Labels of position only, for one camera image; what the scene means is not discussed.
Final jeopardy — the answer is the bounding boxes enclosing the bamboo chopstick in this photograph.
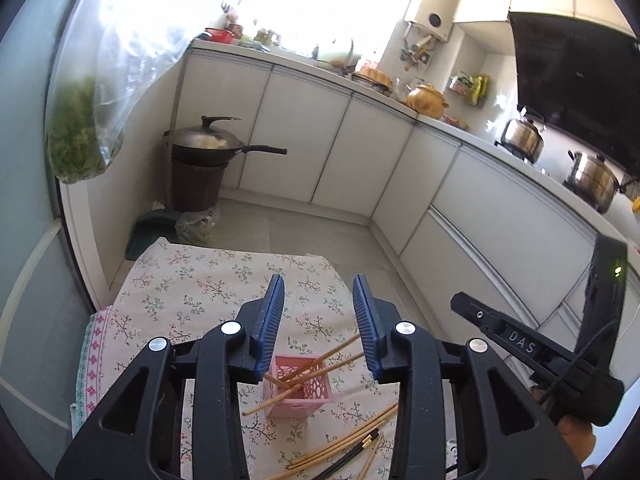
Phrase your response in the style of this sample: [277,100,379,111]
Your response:
[264,408,399,480]
[357,436,385,480]
[286,401,400,470]
[280,334,360,382]
[264,373,288,390]
[242,352,363,416]

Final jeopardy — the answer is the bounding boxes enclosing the black chopstick gold band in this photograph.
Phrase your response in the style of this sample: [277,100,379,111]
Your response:
[320,434,378,479]
[312,429,380,480]

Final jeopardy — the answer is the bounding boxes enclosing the white kitchen cabinets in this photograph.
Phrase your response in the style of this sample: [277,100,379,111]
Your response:
[171,41,620,348]

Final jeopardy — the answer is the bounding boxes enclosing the person's hand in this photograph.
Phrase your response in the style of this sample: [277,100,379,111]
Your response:
[555,415,597,464]

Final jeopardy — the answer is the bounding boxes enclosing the pink perforated utensil basket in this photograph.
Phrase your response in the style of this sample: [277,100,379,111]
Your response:
[266,354,333,419]

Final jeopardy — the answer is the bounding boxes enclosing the floral tablecloth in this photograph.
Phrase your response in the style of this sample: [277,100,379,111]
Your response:
[72,238,398,479]

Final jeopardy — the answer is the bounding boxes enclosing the dark green dustpan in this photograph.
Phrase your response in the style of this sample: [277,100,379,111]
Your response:
[125,209,181,261]

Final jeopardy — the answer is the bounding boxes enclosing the clear plastic bag on floor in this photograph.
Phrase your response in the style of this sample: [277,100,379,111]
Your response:
[176,207,221,247]

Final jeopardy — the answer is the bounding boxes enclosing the dark brown bin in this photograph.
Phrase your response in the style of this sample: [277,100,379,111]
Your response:
[170,159,228,212]

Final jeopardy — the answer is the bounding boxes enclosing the black wok with lid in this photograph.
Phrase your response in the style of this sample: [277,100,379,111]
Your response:
[164,116,288,167]

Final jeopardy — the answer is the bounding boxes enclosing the black range hood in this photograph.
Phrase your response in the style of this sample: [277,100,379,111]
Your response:
[509,12,639,177]

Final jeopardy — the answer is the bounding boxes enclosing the green yellow packages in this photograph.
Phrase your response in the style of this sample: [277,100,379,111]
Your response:
[448,72,491,106]

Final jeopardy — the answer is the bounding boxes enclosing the yellow clay pot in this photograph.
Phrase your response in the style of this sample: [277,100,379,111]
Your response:
[405,84,449,119]

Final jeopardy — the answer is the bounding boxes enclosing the plastic bag of greens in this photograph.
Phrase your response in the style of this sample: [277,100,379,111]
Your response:
[46,29,186,184]

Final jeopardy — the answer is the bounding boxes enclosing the white water heater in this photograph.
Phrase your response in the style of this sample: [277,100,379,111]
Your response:
[404,0,459,42]

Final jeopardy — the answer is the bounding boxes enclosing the red basket on counter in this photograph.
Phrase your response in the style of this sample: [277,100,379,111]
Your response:
[205,27,234,44]

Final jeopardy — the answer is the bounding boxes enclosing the steel stockpot with handle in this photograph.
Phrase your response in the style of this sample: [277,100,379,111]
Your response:
[563,151,625,214]

